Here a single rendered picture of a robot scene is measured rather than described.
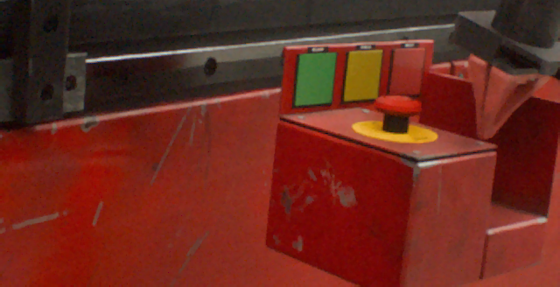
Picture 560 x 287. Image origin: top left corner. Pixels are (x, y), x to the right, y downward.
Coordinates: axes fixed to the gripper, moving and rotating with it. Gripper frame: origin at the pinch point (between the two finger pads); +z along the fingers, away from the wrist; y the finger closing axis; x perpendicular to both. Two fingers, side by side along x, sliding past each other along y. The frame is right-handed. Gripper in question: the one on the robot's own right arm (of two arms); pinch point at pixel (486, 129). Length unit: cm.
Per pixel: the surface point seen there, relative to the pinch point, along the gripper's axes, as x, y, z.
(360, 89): 5.6, 10.5, 0.9
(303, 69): 13.4, 11.1, -1.3
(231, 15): 10.2, 24.5, -0.5
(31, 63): 36.3, 17.6, 0.0
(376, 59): 3.9, 11.1, -1.7
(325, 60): 10.8, 11.2, -1.9
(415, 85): -2.1, 10.4, 0.9
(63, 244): 30.2, 16.5, 16.8
